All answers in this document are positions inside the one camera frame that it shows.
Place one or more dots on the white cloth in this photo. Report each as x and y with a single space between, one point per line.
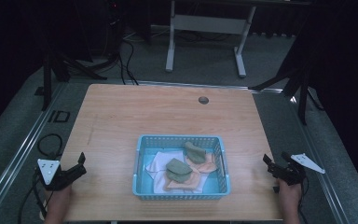
160 161

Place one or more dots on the orange cloth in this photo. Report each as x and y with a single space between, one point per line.
183 183
208 166

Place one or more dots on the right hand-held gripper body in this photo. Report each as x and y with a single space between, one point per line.
293 174

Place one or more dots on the person's right hand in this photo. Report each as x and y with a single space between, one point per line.
289 200

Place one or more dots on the large green folded cloth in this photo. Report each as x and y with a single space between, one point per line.
177 170

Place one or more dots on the light blue plastic basket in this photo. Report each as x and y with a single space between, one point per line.
143 186

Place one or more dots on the black tripod stand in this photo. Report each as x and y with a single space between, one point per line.
295 81
52 68

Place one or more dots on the metal floor rail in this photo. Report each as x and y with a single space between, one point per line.
18 152
320 174

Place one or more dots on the small green folded cloth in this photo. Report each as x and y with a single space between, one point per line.
195 153

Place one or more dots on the white metal desk frame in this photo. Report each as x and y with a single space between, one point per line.
209 24

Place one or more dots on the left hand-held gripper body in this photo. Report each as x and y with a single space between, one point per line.
48 169

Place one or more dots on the person's left hand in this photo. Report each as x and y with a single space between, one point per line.
57 203

